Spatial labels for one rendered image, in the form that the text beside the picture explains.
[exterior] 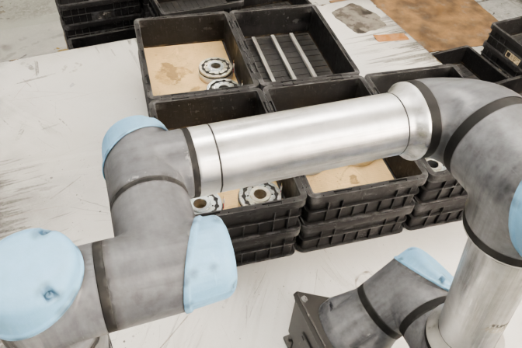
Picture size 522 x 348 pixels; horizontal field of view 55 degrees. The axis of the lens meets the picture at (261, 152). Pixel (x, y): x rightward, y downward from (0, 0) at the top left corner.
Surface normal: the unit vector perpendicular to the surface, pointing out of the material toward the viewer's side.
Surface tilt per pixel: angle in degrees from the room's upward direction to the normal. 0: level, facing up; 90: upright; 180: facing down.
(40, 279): 1
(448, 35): 0
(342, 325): 29
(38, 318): 87
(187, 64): 0
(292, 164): 81
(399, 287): 46
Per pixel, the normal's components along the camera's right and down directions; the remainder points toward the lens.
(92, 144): 0.07, -0.70
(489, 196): -0.94, 0.21
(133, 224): -0.43, -0.54
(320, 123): 0.18, -0.41
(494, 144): -0.72, -0.31
